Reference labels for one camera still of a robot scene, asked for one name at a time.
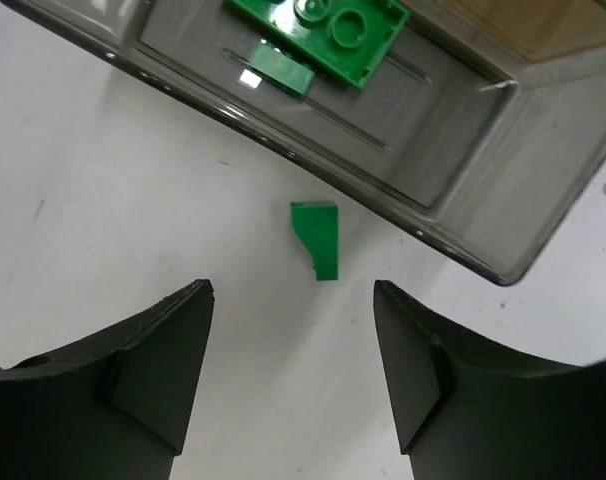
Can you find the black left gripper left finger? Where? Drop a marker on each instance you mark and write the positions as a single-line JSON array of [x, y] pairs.
[[113, 405]]

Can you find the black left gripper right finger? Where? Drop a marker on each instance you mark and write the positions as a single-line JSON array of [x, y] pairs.
[[468, 407]]

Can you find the green lego slope piece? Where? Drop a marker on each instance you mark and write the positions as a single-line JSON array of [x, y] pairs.
[[316, 225]]

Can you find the small green lego piece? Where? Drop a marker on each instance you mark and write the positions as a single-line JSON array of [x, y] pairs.
[[282, 70]]

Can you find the green lego plate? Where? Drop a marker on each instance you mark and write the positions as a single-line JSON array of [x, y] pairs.
[[348, 39]]

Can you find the grey transparent container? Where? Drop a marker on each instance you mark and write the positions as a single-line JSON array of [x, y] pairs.
[[456, 139]]

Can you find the amber transparent container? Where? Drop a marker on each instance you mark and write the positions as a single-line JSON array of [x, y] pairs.
[[538, 31]]

